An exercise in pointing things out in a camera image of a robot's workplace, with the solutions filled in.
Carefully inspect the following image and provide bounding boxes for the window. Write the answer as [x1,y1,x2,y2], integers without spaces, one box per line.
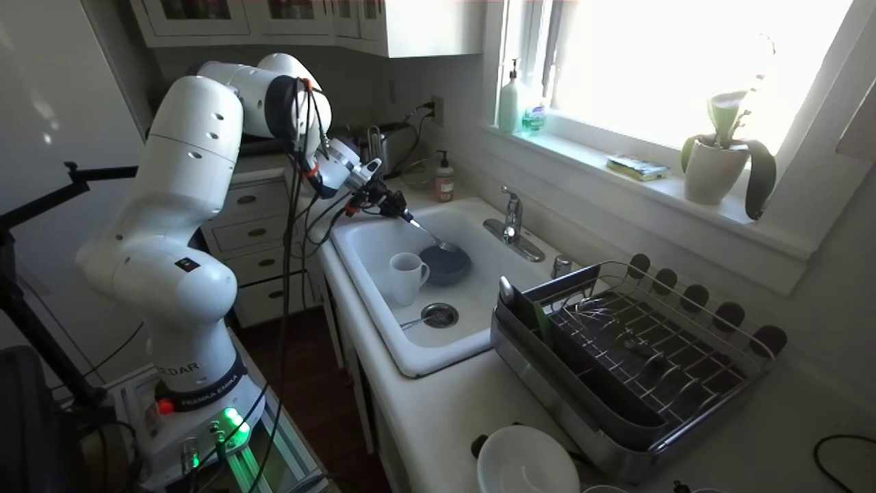
[482,0,876,206]

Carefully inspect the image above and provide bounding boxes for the white sink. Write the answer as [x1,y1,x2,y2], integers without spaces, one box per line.
[330,197,570,379]

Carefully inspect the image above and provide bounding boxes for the white mug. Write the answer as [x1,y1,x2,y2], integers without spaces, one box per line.
[388,252,432,307]

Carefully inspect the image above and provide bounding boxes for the brown pump soap bottle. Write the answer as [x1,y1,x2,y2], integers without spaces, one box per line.
[434,150,456,204]

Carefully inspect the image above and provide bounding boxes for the clear dish soap bottle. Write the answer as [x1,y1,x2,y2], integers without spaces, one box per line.
[521,101,548,136]

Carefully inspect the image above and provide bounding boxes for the metal dish rack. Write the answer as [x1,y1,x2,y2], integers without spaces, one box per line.
[490,253,789,484]

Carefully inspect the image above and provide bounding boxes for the white drawer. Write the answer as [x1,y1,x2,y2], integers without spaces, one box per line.
[220,178,294,224]
[224,245,310,288]
[205,215,294,255]
[235,273,321,329]

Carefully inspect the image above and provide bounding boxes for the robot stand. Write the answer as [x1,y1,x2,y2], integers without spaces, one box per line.
[103,334,331,493]

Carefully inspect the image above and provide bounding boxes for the silver tap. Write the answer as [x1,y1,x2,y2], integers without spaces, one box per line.
[482,186,547,264]

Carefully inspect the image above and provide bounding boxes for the yellow sponge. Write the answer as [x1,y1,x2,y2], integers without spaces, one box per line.
[606,155,671,183]

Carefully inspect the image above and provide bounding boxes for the silver fork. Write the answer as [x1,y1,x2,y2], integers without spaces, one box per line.
[409,217,458,253]

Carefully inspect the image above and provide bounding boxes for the plant in white pot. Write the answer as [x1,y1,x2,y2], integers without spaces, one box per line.
[680,34,778,222]

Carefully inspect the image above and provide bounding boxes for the dark blue bowl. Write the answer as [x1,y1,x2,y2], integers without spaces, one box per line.
[419,244,472,287]

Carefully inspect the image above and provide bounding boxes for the black cable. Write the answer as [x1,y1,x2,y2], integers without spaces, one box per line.
[389,101,437,177]
[812,433,876,493]

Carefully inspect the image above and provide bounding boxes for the white wall cabinets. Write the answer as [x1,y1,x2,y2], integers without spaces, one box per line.
[129,0,487,58]

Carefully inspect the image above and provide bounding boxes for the pale green pump bottle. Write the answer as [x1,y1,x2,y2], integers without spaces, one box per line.
[497,58,523,135]

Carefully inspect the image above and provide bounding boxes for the white plate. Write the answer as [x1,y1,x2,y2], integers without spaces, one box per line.
[476,425,582,493]

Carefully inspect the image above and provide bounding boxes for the silver toaster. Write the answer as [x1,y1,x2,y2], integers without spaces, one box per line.
[355,122,413,177]

